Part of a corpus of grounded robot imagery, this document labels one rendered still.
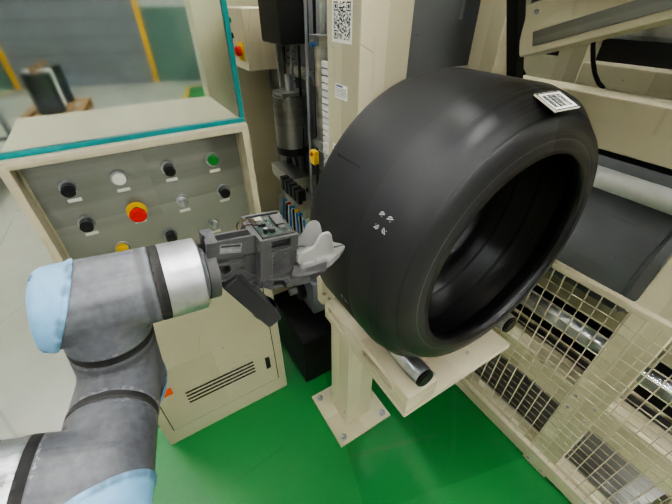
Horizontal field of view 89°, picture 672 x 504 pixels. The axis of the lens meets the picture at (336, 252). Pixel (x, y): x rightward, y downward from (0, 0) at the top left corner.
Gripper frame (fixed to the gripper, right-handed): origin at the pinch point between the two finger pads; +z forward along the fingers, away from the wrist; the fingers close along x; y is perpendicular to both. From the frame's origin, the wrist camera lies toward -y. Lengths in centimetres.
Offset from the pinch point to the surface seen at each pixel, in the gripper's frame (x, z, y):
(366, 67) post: 25.3, 19.9, 23.7
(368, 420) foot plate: 22, 45, -117
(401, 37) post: 25.3, 27.6, 29.4
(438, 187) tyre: -8.9, 8.8, 13.5
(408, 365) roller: -7.6, 17.3, -29.0
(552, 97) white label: -9.2, 26.9, 24.6
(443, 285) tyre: 6.2, 41.4, -25.3
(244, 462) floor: 35, -8, -124
